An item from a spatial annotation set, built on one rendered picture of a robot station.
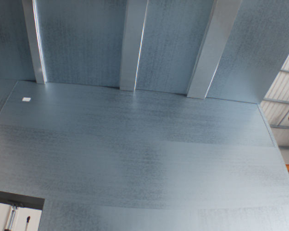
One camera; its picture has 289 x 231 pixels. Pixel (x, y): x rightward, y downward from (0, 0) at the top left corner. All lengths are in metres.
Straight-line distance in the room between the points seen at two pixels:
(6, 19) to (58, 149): 0.99
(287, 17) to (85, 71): 1.54
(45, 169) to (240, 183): 1.21
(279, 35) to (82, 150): 1.58
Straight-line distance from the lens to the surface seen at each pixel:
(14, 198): 1.40
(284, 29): 1.85
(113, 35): 1.62
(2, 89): 2.03
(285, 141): 12.68
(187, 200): 1.38
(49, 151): 1.50
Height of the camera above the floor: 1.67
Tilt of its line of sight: 43 degrees up
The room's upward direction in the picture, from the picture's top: straight up
